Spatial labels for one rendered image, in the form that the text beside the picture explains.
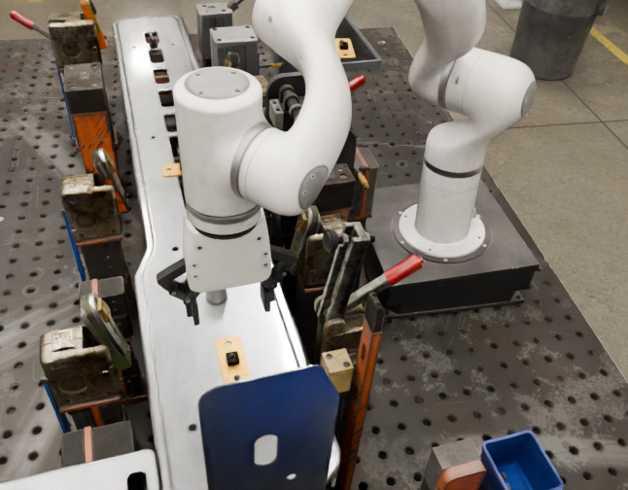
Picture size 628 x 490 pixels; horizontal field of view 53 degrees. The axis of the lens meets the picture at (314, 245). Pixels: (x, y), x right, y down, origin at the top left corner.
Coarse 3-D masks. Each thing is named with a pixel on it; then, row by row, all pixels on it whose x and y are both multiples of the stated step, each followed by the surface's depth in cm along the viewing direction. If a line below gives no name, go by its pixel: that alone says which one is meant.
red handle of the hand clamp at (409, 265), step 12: (396, 264) 86; (408, 264) 85; (420, 264) 85; (384, 276) 86; (396, 276) 85; (360, 288) 87; (372, 288) 86; (384, 288) 86; (360, 300) 87; (324, 312) 88
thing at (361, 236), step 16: (352, 224) 79; (336, 240) 77; (352, 240) 77; (368, 240) 77; (336, 256) 82; (352, 256) 78; (336, 272) 84; (352, 272) 80; (336, 288) 82; (352, 288) 83; (320, 304) 88; (336, 304) 84
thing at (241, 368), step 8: (232, 336) 92; (216, 344) 90; (224, 344) 90; (232, 344) 91; (240, 344) 91; (224, 352) 90; (232, 352) 88; (240, 352) 90; (224, 360) 88; (232, 360) 88; (240, 360) 89; (224, 368) 87; (232, 368) 88; (240, 368) 88; (248, 368) 88; (224, 376) 86; (232, 376) 87; (240, 376) 87; (248, 376) 87
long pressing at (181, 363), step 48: (144, 48) 156; (192, 48) 157; (144, 96) 139; (144, 144) 126; (144, 192) 115; (144, 288) 98; (240, 288) 99; (144, 336) 91; (192, 336) 92; (240, 336) 92; (288, 336) 92; (192, 384) 86; (192, 432) 80; (192, 480) 76
